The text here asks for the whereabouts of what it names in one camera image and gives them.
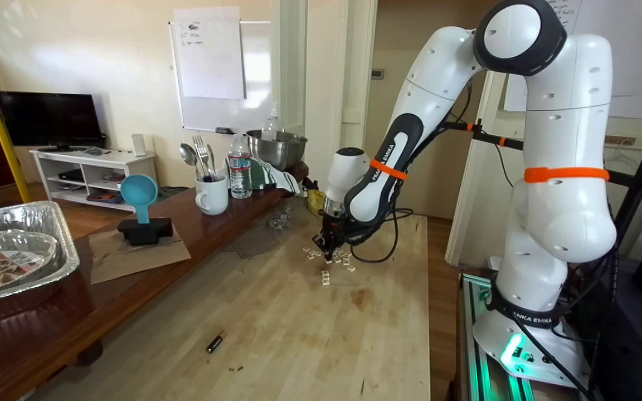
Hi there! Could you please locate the foil pan with printed lid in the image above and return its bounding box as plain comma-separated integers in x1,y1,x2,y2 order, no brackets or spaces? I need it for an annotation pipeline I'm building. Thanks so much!
0,230,59,302

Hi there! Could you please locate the crumpled clear plastic wrap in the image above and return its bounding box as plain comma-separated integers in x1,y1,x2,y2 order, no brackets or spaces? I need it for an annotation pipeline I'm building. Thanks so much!
267,207,295,233

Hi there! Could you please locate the black marker pen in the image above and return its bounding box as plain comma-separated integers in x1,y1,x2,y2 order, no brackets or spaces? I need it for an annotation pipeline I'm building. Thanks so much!
205,330,227,354

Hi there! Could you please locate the steel mixing bowl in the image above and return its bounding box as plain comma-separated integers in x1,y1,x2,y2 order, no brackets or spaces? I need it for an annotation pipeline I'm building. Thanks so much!
245,129,309,172

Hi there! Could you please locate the black television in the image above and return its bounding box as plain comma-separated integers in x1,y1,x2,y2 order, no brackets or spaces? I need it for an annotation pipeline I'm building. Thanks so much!
0,91,106,152

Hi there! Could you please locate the green striped towel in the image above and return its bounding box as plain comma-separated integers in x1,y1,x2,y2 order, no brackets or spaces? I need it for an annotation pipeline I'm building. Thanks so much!
251,157,301,195

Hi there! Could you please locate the black computer case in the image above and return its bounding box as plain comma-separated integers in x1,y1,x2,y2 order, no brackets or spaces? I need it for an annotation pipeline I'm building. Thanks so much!
591,255,642,401

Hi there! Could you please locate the heap of small white tiles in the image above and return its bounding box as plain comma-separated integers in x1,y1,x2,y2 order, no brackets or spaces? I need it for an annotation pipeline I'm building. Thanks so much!
302,244,357,274

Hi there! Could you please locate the white shelf unit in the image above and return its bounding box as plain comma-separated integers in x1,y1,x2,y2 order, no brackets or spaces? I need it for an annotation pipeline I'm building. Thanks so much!
29,147,158,213

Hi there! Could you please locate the clear water bottle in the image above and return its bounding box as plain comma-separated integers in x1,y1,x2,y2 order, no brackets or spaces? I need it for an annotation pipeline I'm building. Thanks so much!
228,133,254,200

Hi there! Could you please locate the brown paper sheet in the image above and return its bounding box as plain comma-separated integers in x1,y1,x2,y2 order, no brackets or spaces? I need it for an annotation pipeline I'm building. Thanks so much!
89,224,192,285

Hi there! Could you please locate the metal fork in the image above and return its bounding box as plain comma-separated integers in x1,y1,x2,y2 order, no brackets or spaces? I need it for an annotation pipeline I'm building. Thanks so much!
192,135,211,180

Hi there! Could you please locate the whiteboard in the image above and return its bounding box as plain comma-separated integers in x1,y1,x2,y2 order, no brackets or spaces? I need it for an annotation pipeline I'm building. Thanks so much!
168,21,273,134

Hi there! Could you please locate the blue measuring scoop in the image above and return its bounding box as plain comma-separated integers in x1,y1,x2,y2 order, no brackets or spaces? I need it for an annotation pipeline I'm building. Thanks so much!
120,174,159,224

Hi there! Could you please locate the white mug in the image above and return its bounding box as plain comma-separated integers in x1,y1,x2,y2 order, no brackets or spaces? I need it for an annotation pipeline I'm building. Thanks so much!
194,175,230,216

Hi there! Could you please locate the metal spoon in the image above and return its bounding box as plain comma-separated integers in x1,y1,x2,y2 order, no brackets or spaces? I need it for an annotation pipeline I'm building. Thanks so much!
179,143,201,180

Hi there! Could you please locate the yellow pole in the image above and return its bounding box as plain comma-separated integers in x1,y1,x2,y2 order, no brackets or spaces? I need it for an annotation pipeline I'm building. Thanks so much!
0,111,33,204

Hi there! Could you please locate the white paper sheet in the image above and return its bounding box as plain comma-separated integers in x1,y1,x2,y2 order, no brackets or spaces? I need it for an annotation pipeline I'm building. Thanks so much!
172,6,246,101

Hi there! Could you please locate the clear bottle with white cap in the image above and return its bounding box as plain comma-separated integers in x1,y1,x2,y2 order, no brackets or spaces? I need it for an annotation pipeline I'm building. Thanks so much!
261,108,286,141

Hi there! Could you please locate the black block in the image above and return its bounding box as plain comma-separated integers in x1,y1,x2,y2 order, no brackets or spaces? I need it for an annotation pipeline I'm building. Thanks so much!
117,217,174,247

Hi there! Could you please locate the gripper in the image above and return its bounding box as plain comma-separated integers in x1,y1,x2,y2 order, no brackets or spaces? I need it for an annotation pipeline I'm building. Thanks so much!
313,214,351,263

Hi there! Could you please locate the large aluminium foil tray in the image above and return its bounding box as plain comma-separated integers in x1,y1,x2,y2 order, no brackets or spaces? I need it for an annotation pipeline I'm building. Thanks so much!
0,201,81,310

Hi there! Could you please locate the dark brown wooden table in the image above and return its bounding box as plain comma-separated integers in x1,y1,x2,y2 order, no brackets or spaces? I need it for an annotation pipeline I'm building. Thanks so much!
0,161,310,401

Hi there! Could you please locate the large white wall paper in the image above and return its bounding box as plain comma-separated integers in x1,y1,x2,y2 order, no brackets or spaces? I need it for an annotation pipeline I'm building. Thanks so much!
503,0,642,121

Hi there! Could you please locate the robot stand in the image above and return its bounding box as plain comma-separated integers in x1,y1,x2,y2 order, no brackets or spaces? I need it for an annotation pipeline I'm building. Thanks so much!
457,272,606,401

